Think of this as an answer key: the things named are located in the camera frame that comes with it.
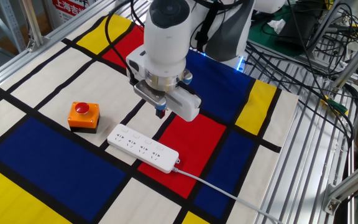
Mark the green mat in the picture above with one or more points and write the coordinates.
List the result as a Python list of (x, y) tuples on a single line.
[(269, 43)]

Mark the white four-socket power strip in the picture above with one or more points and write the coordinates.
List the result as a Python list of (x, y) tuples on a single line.
[(141, 147)]

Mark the green and yellow tool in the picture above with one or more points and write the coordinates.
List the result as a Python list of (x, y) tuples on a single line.
[(337, 107)]

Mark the black box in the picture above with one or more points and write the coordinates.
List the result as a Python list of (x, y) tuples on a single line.
[(297, 31)]

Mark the red and white sign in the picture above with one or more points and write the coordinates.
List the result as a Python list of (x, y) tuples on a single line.
[(68, 6)]

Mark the colour-block Mondrian tablecloth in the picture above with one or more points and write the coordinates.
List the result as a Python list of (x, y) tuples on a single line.
[(57, 168)]

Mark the white crumpled paper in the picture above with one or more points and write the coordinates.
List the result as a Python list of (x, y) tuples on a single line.
[(277, 25)]

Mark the grey slotted shelf upright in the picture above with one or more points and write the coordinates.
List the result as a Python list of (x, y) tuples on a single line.
[(11, 25)]

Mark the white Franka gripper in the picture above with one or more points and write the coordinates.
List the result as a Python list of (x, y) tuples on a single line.
[(185, 104)]

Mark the aluminium frame bar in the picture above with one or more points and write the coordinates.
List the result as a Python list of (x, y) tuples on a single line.
[(31, 21), (353, 182), (329, 26), (11, 70), (356, 59)]

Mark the orange box red emergency button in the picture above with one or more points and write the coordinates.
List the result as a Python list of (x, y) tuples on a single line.
[(82, 117)]

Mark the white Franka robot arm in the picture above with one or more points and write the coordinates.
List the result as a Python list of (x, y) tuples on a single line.
[(166, 40)]

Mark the silver camera with blue cap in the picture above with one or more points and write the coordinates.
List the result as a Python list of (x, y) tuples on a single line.
[(149, 93)]

